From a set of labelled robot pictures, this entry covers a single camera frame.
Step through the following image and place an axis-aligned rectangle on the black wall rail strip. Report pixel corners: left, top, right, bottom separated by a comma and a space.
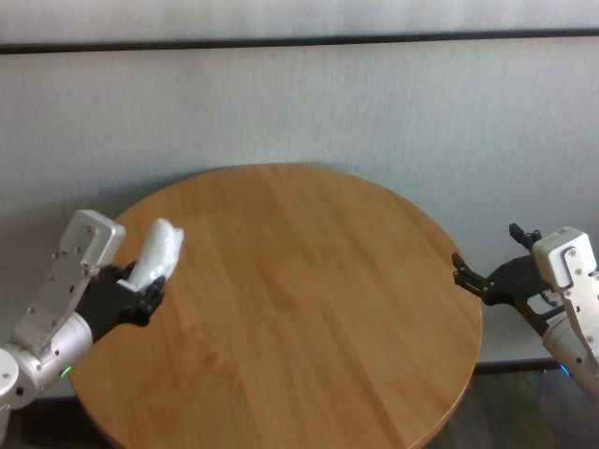
0, 28, 599, 55

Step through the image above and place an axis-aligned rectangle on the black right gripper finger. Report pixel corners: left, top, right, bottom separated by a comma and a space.
450, 252, 493, 305
508, 223, 544, 256

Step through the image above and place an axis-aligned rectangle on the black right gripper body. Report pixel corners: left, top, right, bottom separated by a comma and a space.
486, 254, 568, 338

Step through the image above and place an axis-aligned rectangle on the white plastic-wrapped sandbag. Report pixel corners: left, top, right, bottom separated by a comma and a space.
124, 217, 187, 291

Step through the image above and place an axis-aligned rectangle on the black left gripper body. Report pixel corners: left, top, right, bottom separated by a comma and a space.
74, 264, 152, 342

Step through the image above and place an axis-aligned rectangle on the black baseboard strip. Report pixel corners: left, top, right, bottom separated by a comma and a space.
475, 357, 570, 375

